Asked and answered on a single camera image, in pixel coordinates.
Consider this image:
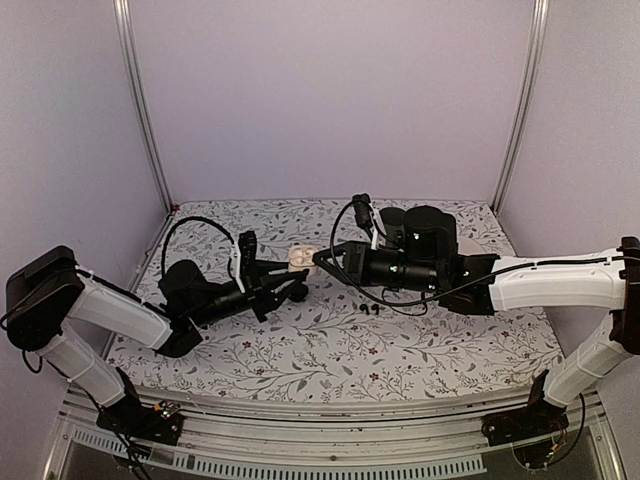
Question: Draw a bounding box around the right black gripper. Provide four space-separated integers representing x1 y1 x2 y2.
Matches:
313 242 442 295

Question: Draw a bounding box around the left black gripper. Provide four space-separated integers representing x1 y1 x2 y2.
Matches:
189 259 305 328

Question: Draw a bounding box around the black earbud case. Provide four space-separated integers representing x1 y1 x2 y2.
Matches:
289 284 309 303

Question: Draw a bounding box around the cream earbud case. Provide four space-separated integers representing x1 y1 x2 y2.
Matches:
288 245 318 275

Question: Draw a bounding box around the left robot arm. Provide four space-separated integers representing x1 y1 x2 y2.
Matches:
2 245 310 434

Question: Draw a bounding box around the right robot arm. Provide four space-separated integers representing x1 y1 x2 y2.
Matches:
313 196 639 436

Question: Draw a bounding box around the dark green mug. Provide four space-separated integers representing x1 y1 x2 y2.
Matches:
380 207 405 249

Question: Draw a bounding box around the floral table cloth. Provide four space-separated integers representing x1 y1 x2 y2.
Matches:
107 199 562 403

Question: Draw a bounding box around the beige plate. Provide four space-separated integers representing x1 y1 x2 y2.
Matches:
458 238 485 256

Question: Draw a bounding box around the right camera cable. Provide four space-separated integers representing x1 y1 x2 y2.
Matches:
332 202 626 309

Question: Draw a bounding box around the camera cable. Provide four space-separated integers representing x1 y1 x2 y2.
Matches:
159 215 241 286
332 202 626 309

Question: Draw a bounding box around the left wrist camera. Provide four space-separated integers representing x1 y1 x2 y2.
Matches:
232 230 257 294

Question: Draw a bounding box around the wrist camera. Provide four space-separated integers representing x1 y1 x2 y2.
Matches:
232 230 257 294
351 193 382 250

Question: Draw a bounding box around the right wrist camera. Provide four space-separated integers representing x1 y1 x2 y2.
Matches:
351 193 382 250

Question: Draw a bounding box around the left camera cable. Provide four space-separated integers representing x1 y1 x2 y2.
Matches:
159 215 241 286

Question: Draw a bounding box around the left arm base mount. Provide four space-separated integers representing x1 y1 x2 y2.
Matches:
96 398 185 446

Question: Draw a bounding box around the aluminium front rail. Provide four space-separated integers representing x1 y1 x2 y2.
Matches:
42 384 626 480

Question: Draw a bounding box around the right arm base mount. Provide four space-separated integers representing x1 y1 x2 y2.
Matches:
481 401 569 446

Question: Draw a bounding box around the left aluminium frame post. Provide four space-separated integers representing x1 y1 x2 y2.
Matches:
113 0 174 213

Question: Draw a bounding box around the aluminium frame post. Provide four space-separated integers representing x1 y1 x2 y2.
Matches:
113 0 174 213
490 0 550 217

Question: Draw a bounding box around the right aluminium frame post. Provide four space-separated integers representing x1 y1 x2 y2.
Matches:
490 0 550 217

